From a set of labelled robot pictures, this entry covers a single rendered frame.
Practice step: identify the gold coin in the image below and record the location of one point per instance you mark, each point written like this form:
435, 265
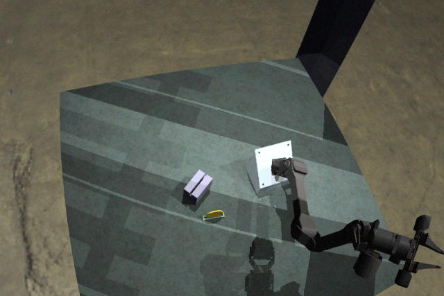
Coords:
213, 214

